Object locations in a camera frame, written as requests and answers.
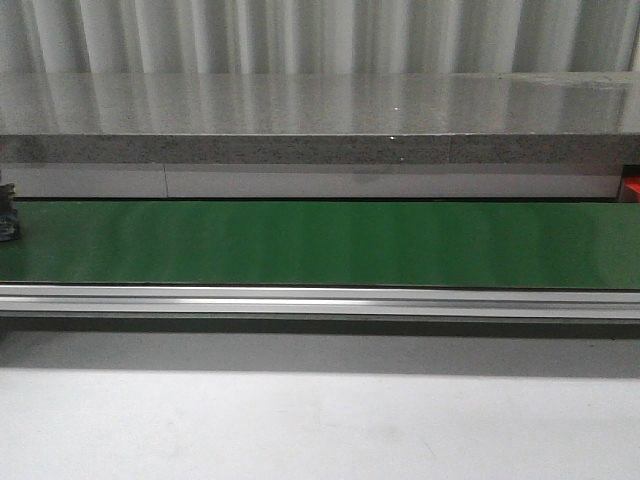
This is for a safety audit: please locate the green conveyor belt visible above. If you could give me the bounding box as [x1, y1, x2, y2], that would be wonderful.
[1, 200, 639, 290]

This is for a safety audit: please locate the aluminium conveyor frame rail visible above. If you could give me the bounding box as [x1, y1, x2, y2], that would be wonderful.
[1, 284, 639, 321]

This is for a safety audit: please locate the grey stone counter ledge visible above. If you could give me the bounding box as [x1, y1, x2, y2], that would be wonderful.
[1, 73, 639, 168]

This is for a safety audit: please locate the white pleated curtain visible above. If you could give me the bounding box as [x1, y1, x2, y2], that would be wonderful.
[1, 1, 639, 74]

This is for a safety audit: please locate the red plastic tray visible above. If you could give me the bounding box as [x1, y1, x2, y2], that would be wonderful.
[619, 176, 640, 203]

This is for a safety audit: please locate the white panel under ledge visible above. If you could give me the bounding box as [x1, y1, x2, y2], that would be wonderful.
[1, 163, 622, 199]

